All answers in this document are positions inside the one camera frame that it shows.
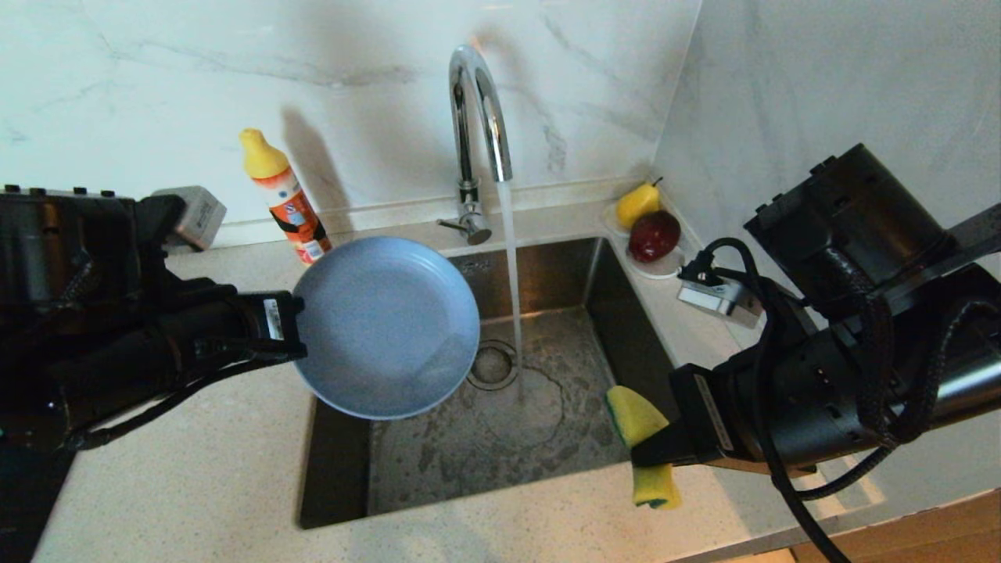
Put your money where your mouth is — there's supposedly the yellow sponge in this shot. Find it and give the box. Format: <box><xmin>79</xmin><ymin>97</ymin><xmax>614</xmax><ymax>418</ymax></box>
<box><xmin>606</xmin><ymin>385</ymin><xmax>683</xmax><ymax>510</ymax></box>

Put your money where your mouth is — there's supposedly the blue plate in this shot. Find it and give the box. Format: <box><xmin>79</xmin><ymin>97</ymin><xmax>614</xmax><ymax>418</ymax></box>
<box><xmin>292</xmin><ymin>237</ymin><xmax>481</xmax><ymax>421</ymax></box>

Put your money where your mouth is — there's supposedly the orange dish soap bottle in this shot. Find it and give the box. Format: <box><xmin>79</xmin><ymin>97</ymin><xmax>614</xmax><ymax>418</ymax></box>
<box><xmin>239</xmin><ymin>127</ymin><xmax>333</xmax><ymax>267</ymax></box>

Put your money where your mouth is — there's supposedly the stainless steel sink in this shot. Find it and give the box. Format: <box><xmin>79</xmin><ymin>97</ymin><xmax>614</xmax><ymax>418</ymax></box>
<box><xmin>299</xmin><ymin>237</ymin><xmax>713</xmax><ymax>531</ymax></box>

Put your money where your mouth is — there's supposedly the metal sink drain strainer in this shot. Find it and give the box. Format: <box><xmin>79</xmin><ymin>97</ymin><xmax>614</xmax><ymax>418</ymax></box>
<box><xmin>468</xmin><ymin>340</ymin><xmax>520</xmax><ymax>390</ymax></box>

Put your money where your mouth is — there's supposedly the small white dish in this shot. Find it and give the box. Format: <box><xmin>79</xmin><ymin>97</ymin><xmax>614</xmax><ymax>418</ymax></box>
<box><xmin>601</xmin><ymin>203</ymin><xmax>686</xmax><ymax>281</ymax></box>

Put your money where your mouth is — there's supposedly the wooden cabinet panel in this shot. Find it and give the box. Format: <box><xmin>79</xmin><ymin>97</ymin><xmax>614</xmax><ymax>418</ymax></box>
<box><xmin>790</xmin><ymin>489</ymin><xmax>1001</xmax><ymax>563</ymax></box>

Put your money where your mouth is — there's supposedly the black glass cooktop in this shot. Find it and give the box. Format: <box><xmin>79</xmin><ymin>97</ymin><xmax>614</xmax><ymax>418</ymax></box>
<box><xmin>0</xmin><ymin>446</ymin><xmax>75</xmax><ymax>563</ymax></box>

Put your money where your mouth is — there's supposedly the dark red apple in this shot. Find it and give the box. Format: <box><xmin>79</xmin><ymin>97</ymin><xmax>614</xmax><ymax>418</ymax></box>
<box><xmin>626</xmin><ymin>210</ymin><xmax>680</xmax><ymax>264</ymax></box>

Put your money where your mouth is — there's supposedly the yellow pear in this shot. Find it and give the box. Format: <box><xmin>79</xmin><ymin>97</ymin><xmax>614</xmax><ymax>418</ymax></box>
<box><xmin>615</xmin><ymin>177</ymin><xmax>662</xmax><ymax>231</ymax></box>

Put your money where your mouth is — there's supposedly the chrome gooseneck faucet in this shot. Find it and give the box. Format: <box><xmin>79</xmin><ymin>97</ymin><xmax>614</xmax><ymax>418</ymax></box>
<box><xmin>436</xmin><ymin>44</ymin><xmax>515</xmax><ymax>246</ymax></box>

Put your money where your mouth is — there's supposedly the thick black braided hose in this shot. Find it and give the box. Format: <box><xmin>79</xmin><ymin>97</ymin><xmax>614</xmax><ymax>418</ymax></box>
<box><xmin>794</xmin><ymin>250</ymin><xmax>1001</xmax><ymax>501</ymax></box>
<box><xmin>63</xmin><ymin>360</ymin><xmax>267</xmax><ymax>453</ymax></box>

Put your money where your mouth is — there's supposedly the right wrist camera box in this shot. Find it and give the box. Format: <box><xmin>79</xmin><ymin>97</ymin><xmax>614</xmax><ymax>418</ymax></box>
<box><xmin>678</xmin><ymin>270</ymin><xmax>763</xmax><ymax>328</ymax></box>

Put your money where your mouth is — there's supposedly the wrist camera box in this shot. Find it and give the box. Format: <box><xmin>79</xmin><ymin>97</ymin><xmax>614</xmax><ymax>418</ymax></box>
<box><xmin>678</xmin><ymin>270</ymin><xmax>763</xmax><ymax>328</ymax></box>
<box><xmin>152</xmin><ymin>186</ymin><xmax>228</xmax><ymax>251</ymax></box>

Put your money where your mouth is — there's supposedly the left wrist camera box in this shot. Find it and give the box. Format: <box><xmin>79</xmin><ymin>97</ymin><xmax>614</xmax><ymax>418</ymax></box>
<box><xmin>152</xmin><ymin>186</ymin><xmax>228</xmax><ymax>251</ymax></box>

